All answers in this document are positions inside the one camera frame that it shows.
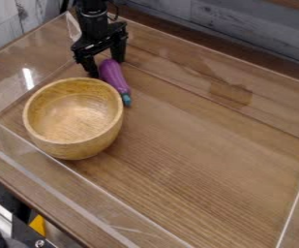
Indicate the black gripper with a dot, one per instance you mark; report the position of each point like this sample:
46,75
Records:
88,47

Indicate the purple toy eggplant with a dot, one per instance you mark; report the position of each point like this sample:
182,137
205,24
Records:
112,75

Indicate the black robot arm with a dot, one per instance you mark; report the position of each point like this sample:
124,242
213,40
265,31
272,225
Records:
102,33

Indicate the brown wooden bowl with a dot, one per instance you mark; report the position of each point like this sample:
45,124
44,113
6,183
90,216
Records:
73,117

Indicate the yellow sticker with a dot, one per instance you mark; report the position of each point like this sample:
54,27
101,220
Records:
38,225

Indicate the clear acrylic tray wall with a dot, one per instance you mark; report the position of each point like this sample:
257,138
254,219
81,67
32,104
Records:
202,172

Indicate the black metal base plate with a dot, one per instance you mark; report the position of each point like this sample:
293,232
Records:
32,239

